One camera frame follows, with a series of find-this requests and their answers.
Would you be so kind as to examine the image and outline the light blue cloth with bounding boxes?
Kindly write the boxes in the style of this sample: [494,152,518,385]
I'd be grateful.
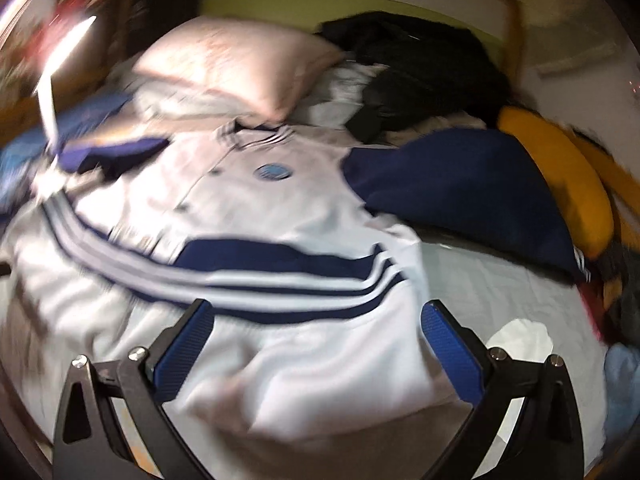
[602,345,640,456]

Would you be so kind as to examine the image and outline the white and navy striped jacket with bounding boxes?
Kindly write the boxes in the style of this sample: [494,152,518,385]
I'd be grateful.
[0,125,591,441]

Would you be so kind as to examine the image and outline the wooden bed frame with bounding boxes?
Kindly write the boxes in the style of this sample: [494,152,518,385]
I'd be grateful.
[435,0,640,251]

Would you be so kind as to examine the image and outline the dark furniture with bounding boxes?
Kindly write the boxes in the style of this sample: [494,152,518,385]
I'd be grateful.
[125,0,206,56]

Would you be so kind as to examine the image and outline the dark grey clothes pile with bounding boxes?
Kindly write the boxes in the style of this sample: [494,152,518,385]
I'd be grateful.
[575,240,640,346]

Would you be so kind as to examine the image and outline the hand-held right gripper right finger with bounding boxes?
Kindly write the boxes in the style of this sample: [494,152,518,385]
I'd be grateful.
[421,300,585,480]

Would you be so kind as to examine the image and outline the orange cushion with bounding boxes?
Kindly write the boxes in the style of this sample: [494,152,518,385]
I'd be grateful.
[495,105,640,266]

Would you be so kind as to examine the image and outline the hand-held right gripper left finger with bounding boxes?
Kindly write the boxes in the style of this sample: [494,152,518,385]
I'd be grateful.
[52,299,216,480]

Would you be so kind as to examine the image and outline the black puffy jacket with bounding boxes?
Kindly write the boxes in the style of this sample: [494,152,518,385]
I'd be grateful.
[315,10,511,143]

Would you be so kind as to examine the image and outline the bright white lamp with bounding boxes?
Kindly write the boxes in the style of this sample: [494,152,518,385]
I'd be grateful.
[32,15,98,143]

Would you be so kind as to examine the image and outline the pink pillow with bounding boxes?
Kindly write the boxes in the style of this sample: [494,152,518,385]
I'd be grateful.
[132,16,346,123]

